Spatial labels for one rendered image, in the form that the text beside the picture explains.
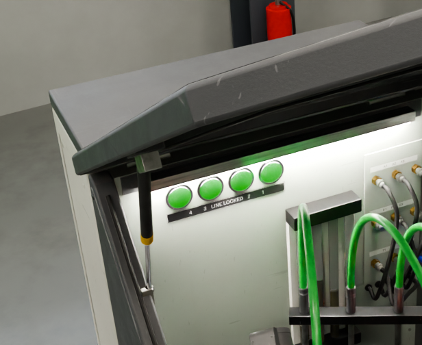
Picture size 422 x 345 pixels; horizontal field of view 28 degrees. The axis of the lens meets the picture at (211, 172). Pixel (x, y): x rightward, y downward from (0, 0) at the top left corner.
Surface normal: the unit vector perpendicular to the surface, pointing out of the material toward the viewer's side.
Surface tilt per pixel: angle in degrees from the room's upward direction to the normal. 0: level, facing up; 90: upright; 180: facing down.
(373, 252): 90
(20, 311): 0
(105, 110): 0
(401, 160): 90
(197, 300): 90
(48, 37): 90
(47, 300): 0
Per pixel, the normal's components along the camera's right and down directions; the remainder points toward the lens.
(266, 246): 0.37, 0.44
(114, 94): -0.08, -0.86
